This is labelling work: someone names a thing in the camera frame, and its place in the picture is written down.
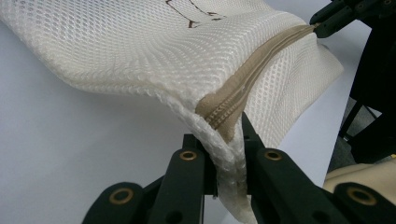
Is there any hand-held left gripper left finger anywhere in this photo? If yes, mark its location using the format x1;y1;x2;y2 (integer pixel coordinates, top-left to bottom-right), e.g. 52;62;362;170
148;133;219;224

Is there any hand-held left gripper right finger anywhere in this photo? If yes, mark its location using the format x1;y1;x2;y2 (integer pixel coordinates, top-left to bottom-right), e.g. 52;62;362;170
241;111;345;224

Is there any cream mesh laundry bag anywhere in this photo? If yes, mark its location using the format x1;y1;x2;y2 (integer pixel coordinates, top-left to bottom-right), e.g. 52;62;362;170
0;0;345;224

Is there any black metal stand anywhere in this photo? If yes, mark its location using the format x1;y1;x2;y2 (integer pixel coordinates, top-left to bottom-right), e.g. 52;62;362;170
337;100;396;165

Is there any beige smooth object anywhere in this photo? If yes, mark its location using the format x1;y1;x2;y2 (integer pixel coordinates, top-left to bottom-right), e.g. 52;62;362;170
322;161;396;206

